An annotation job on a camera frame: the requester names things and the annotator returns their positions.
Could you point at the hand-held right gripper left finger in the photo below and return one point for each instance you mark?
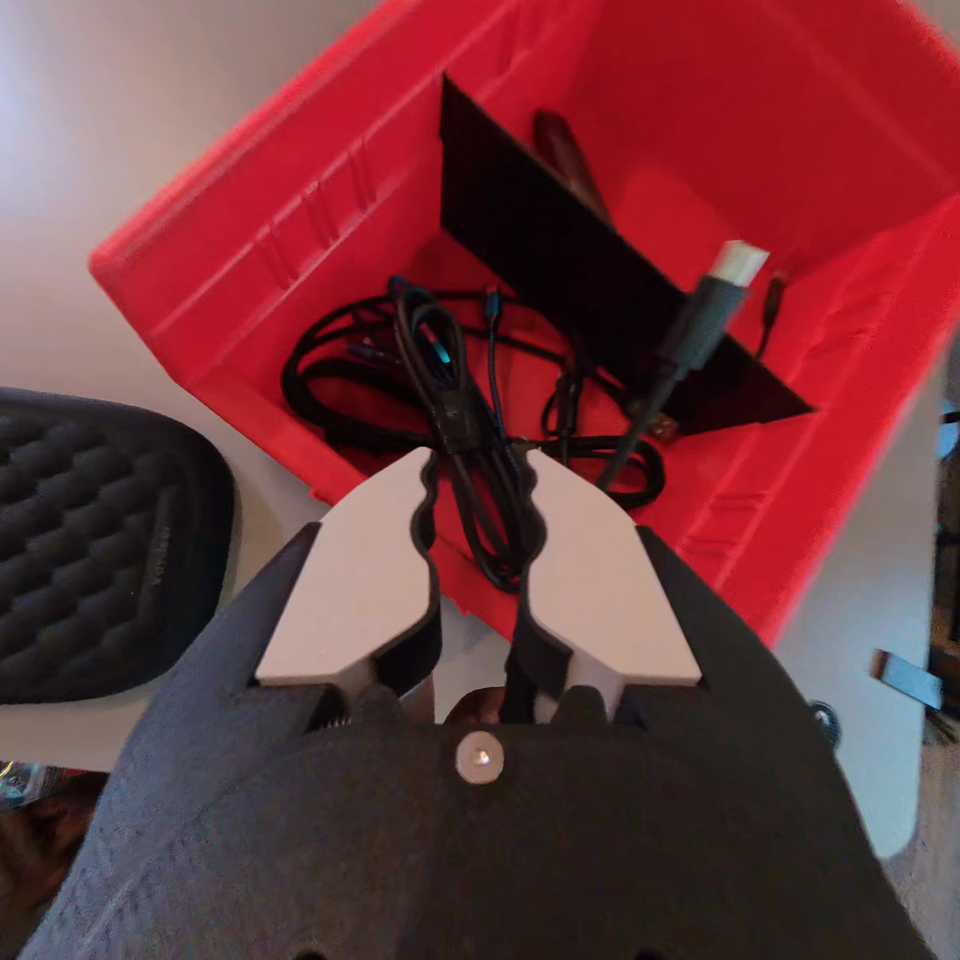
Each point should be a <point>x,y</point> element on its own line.
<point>352,585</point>

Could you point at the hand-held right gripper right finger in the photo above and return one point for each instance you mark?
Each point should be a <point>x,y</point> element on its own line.
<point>607,592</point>

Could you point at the red plastic bin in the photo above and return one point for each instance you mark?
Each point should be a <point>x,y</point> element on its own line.
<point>712,112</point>

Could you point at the black mesh pad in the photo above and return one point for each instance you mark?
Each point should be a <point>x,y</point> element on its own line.
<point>97,540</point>

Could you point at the black bin divider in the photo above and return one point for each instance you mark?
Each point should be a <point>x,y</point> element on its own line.
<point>562,247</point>

